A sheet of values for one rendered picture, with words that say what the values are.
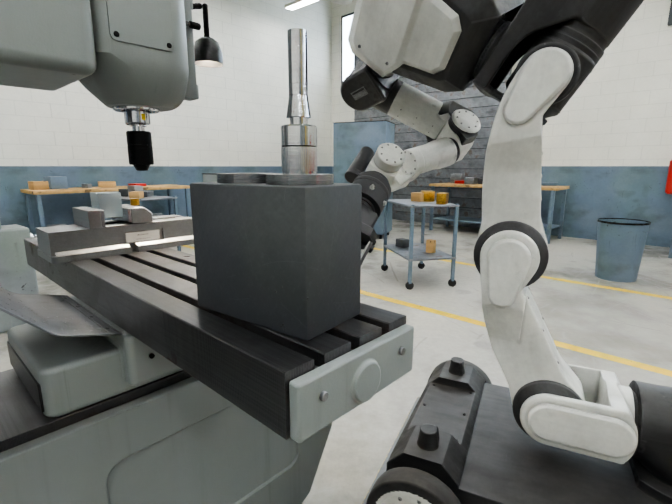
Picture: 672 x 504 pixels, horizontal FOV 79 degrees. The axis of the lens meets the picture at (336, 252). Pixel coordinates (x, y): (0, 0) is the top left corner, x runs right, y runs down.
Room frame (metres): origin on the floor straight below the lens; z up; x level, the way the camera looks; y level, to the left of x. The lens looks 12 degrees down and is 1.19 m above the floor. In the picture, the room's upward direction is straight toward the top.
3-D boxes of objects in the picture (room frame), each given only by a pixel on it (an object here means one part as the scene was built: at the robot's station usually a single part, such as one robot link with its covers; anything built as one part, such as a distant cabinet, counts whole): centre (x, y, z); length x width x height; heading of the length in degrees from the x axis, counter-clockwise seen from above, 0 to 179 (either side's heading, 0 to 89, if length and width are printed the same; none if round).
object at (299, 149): (0.55, 0.05, 1.21); 0.05 x 0.05 x 0.05
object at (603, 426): (0.81, -0.52, 0.68); 0.21 x 0.20 x 0.13; 64
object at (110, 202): (1.03, 0.57, 1.10); 0.06 x 0.05 x 0.06; 47
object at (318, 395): (0.88, 0.41, 0.95); 1.24 x 0.23 x 0.08; 47
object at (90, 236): (1.05, 0.55, 1.04); 0.35 x 0.15 x 0.11; 137
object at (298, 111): (0.55, 0.05, 1.30); 0.03 x 0.03 x 0.11
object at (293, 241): (0.58, 0.09, 1.09); 0.22 x 0.12 x 0.20; 54
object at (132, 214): (1.07, 0.54, 1.08); 0.12 x 0.06 x 0.04; 47
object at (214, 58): (1.10, 0.32, 1.48); 0.07 x 0.07 x 0.06
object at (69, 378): (0.87, 0.40, 0.85); 0.50 x 0.35 x 0.12; 137
